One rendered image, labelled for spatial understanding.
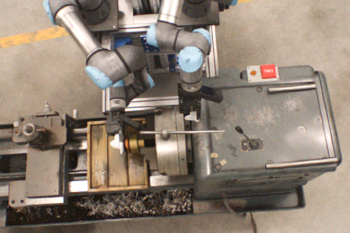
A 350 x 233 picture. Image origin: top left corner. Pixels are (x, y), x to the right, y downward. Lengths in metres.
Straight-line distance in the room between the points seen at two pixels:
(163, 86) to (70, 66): 0.85
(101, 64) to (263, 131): 0.70
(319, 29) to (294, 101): 1.78
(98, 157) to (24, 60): 1.62
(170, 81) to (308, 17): 1.32
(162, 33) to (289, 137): 0.66
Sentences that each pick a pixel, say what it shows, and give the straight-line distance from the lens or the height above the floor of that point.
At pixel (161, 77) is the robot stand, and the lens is 2.79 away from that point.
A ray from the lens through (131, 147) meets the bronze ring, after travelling 1.70.
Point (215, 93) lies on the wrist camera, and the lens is 1.39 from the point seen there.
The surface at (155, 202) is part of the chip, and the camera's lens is 2.16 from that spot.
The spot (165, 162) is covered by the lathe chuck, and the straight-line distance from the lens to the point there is 1.60.
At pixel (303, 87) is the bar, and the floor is 1.28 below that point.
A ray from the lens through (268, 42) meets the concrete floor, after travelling 3.21.
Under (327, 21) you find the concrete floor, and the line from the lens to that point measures 3.44.
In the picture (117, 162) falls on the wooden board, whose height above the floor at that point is 0.88.
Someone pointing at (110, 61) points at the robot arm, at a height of 1.42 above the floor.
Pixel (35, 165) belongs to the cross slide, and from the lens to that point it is 1.96.
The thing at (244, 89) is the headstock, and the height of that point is 1.26.
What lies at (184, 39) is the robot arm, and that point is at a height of 1.61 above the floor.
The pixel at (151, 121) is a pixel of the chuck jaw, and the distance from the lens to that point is 1.64.
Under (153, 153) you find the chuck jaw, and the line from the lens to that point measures 1.68.
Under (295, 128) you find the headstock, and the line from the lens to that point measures 1.61.
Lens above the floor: 2.74
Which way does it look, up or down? 71 degrees down
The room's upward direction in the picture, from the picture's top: 7 degrees counter-clockwise
